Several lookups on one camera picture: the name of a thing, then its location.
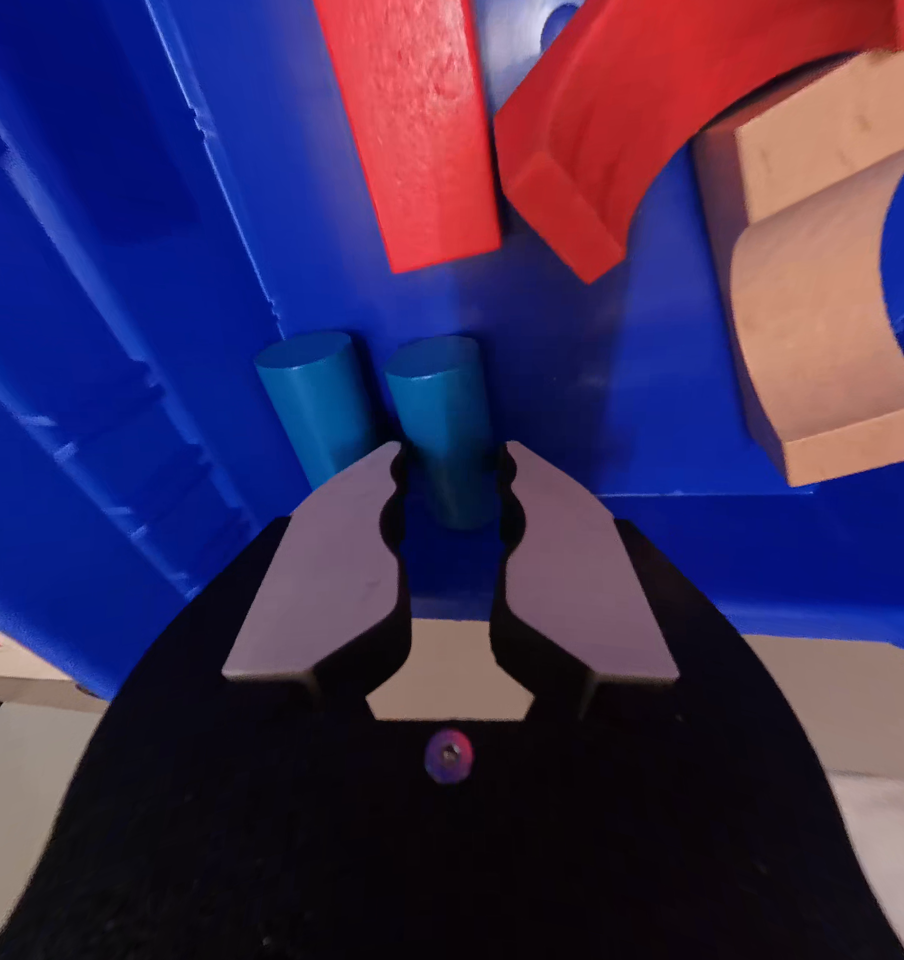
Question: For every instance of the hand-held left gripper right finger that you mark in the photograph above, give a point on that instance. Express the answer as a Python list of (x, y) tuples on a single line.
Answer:
[(579, 592)]

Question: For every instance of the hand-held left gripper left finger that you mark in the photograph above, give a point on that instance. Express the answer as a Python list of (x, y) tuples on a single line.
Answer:
[(317, 585)]

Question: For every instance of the teal wooden cylinder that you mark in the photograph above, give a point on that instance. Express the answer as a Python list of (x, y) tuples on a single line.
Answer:
[(440, 420), (313, 405)]

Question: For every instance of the blue plastic bin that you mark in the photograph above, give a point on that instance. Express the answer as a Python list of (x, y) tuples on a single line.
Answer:
[(159, 300)]

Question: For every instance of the natural wooden arch block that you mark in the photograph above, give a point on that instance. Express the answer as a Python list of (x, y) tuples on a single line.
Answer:
[(797, 337)]

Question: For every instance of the red rectangular wooden block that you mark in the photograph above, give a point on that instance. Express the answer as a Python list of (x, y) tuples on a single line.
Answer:
[(414, 135)]

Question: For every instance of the red wooden arch block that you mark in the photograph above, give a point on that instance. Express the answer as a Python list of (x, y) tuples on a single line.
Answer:
[(594, 127)]

